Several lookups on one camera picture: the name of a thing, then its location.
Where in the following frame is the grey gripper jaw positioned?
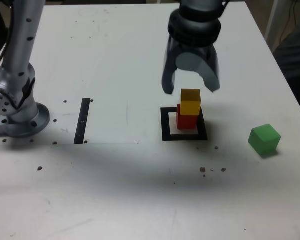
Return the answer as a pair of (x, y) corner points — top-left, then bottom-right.
(161, 36), (189, 96)
(175, 45), (221, 94)

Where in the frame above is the yellow cube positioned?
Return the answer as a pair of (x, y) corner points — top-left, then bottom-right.
(179, 88), (202, 117)

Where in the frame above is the red cube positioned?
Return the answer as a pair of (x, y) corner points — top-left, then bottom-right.
(176, 103), (199, 131)

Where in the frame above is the green cube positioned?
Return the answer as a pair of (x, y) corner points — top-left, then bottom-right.
(247, 123), (282, 159)

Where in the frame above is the black tape square outline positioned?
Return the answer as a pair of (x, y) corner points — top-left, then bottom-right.
(160, 106), (209, 142)

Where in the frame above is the black tape strip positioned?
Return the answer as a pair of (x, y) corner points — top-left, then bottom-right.
(73, 98), (92, 145)

